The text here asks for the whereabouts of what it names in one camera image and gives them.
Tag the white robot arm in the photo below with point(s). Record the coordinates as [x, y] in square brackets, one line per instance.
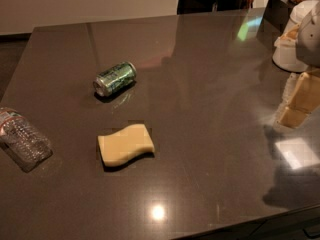
[298, 51]

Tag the clear plastic water bottle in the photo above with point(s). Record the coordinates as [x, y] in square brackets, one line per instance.
[28, 146]

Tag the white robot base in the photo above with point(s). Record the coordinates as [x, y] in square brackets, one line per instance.
[299, 12]

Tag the green soda can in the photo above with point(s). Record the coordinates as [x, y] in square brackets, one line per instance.
[114, 79]

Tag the yellow sponge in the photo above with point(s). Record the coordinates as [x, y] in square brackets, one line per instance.
[122, 146]

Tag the black box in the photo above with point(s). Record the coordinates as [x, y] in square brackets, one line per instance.
[275, 18]

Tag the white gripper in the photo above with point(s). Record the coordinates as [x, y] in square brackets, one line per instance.
[309, 41]

